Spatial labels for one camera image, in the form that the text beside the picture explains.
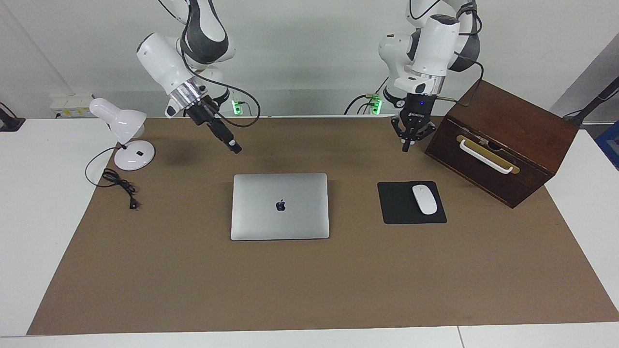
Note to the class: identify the white computer mouse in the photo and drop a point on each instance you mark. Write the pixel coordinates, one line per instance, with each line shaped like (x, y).
(424, 199)

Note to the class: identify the dark wooden box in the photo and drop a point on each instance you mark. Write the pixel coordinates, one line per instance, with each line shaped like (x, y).
(512, 116)

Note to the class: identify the white power strip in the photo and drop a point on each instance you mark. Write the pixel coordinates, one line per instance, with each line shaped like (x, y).
(72, 104)

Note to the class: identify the grey laptop with apple logo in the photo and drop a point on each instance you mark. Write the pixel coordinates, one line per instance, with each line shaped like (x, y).
(271, 222)

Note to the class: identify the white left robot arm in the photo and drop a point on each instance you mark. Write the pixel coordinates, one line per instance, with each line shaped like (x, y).
(435, 43)

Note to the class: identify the large brown table mat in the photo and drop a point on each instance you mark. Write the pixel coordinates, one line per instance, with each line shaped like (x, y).
(193, 290)

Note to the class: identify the black tripod pole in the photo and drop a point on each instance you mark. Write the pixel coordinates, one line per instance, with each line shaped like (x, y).
(592, 101)

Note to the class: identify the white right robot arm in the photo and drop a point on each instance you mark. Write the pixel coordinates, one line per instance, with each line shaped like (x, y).
(162, 63)

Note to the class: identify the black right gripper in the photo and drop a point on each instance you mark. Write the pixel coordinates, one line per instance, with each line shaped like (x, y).
(208, 116)

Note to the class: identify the black mouse pad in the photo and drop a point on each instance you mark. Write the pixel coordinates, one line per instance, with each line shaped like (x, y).
(394, 203)

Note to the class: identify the black stand foot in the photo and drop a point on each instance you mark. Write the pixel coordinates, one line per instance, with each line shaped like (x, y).
(9, 123)

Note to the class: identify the blue object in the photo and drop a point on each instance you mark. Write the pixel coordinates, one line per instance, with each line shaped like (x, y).
(610, 142)

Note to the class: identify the white desk lamp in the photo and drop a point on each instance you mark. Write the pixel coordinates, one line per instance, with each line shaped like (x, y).
(118, 118)

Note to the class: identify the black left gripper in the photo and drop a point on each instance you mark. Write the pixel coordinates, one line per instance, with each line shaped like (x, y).
(417, 108)

